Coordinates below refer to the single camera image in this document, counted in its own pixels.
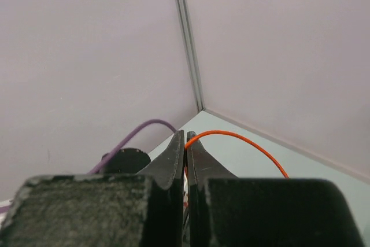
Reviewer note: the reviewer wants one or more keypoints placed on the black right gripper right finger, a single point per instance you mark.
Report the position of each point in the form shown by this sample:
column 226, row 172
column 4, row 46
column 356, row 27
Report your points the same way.
column 225, row 210

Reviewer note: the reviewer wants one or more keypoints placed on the aluminium frame post left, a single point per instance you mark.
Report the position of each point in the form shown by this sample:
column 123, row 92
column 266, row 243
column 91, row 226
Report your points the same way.
column 190, row 49

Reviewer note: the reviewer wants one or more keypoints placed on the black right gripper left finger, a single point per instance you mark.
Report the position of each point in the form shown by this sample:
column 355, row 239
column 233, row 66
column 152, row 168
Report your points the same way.
column 145, row 209

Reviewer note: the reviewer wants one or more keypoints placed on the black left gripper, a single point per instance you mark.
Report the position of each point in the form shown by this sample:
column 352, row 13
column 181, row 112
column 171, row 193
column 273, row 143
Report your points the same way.
column 126, row 161

